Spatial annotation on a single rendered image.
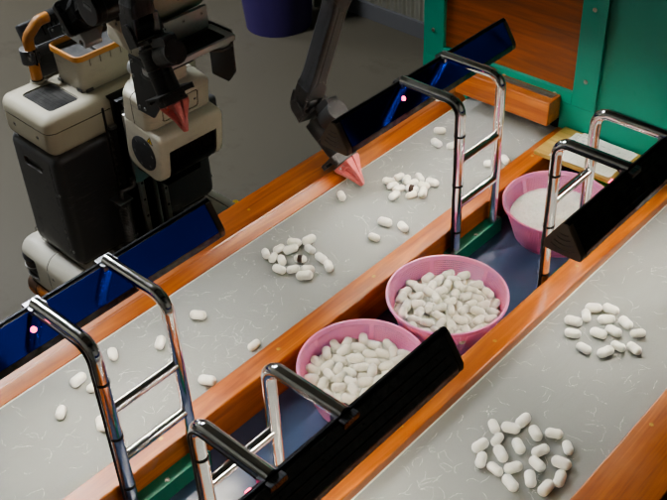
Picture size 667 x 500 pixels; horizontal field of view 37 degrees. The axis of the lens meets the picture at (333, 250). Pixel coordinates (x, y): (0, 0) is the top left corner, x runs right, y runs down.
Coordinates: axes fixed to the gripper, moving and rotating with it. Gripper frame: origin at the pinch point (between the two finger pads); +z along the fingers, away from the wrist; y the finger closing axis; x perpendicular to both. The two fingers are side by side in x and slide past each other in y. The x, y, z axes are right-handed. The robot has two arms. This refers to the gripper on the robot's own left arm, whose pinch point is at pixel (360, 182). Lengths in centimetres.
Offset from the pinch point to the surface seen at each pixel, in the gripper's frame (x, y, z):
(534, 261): -23.1, 9.7, 40.7
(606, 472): -61, -42, 73
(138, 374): -4, -79, 8
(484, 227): -17.3, 8.7, 27.4
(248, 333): -10, -56, 14
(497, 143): -35.0, 11.4, 13.1
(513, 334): -40, -23, 47
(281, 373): -66, -85, 23
